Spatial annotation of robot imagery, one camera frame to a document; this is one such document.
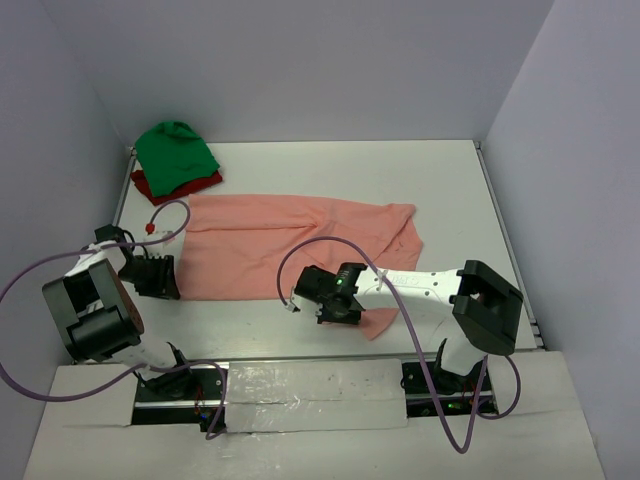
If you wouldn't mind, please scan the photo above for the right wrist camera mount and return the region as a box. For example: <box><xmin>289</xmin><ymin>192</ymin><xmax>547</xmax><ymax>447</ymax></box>
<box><xmin>286</xmin><ymin>287</ymin><xmax>314</xmax><ymax>314</ymax></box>

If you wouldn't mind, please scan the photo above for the pink t shirt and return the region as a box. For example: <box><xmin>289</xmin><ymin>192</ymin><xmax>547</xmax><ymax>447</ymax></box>
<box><xmin>177</xmin><ymin>193</ymin><xmax>425</xmax><ymax>342</ymax></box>

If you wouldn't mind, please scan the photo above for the red folded t shirt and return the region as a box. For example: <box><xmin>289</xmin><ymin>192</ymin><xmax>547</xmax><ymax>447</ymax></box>
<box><xmin>130</xmin><ymin>170</ymin><xmax>223</xmax><ymax>206</ymax></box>

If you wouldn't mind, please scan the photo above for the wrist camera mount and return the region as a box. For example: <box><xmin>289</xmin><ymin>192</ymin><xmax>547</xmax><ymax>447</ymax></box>
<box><xmin>286</xmin><ymin>287</ymin><xmax>314</xmax><ymax>314</ymax></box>
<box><xmin>143</xmin><ymin>223</ymin><xmax>175</xmax><ymax>246</ymax></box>

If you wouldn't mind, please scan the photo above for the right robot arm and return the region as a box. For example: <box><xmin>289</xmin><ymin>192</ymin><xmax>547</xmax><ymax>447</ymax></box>
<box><xmin>290</xmin><ymin>260</ymin><xmax>523</xmax><ymax>394</ymax></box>

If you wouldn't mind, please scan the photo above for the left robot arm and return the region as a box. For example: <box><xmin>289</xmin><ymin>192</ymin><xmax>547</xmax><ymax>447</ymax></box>
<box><xmin>42</xmin><ymin>225</ymin><xmax>197</xmax><ymax>400</ymax></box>

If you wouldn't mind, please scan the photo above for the silver taped panel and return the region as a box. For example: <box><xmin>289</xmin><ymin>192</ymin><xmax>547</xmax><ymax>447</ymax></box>
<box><xmin>225</xmin><ymin>359</ymin><xmax>408</xmax><ymax>434</ymax></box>

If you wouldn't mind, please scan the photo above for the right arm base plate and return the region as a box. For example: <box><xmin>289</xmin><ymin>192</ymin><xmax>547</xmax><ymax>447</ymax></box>
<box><xmin>400</xmin><ymin>358</ymin><xmax>498</xmax><ymax>418</ymax></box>

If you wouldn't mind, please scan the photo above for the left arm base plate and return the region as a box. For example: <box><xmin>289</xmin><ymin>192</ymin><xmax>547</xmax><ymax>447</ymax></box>
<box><xmin>131</xmin><ymin>365</ymin><xmax>227</xmax><ymax>435</ymax></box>

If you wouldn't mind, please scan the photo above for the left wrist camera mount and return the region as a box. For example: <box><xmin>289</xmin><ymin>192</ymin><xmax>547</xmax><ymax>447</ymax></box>
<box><xmin>143</xmin><ymin>223</ymin><xmax>175</xmax><ymax>246</ymax></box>

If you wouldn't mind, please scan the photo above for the green folded t shirt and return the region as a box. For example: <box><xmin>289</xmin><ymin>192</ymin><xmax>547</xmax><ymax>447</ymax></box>
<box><xmin>135</xmin><ymin>121</ymin><xmax>220</xmax><ymax>197</ymax></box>

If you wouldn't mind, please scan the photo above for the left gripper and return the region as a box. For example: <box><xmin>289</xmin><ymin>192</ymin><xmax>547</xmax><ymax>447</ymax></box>
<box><xmin>118</xmin><ymin>253</ymin><xmax>181</xmax><ymax>299</ymax></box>

